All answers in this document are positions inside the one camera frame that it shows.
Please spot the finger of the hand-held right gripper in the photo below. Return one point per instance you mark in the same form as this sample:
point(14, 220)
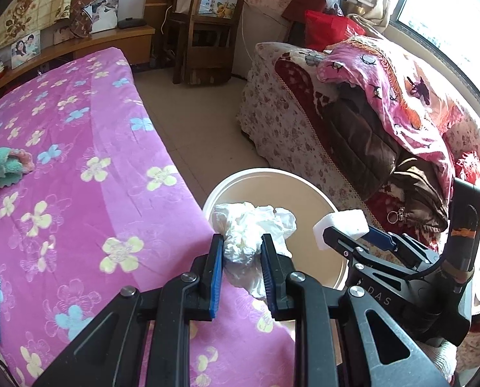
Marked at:
point(385, 240)
point(356, 250)

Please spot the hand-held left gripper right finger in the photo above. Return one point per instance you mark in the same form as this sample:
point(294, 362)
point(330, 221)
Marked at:
point(269, 278)

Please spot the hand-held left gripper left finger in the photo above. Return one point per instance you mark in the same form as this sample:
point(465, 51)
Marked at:
point(216, 278)

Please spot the white foam block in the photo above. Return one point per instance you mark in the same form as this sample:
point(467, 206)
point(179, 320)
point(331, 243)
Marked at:
point(344, 221)

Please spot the white tissue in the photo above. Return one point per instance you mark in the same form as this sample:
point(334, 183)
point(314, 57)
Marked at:
point(244, 229)

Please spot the white round bucket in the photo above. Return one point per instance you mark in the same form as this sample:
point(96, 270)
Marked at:
point(264, 189)

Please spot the green fuzzy sock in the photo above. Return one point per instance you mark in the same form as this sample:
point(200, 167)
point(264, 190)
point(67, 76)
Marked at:
point(0, 167)

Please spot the brown quilted jacket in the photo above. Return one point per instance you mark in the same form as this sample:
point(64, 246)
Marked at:
point(364, 145)

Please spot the pink printed blanket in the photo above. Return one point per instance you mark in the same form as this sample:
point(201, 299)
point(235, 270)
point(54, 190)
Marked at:
point(385, 76)

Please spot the sofa with floral cover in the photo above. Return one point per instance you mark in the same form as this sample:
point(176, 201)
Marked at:
point(264, 105)

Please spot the dark red floral blanket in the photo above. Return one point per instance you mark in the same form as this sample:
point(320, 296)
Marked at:
point(300, 84)

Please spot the pink floral bed blanket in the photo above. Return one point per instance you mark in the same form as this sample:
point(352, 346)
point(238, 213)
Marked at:
point(94, 137)

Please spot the red plastic bag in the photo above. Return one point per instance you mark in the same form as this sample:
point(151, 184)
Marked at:
point(328, 28)

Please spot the dark wooden chair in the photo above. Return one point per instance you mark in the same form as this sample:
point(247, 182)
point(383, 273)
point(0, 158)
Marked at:
point(207, 48)

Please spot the window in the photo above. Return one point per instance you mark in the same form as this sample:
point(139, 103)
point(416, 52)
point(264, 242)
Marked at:
point(445, 4)

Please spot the wooden headboard shelf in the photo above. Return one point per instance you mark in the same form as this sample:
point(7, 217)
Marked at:
point(115, 34)

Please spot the black flat device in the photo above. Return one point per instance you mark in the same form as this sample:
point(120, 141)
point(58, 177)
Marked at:
point(130, 22)

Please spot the printed box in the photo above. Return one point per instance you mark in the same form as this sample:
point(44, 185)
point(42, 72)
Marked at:
point(211, 2)

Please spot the large wedding photo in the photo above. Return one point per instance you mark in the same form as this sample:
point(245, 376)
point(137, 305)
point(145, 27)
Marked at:
point(102, 14)

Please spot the framed couple photo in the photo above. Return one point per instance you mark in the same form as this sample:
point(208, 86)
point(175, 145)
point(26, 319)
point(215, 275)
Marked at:
point(25, 49)

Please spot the yellow floral hanging cloth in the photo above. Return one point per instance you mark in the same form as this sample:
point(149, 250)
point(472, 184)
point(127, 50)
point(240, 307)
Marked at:
point(38, 0)

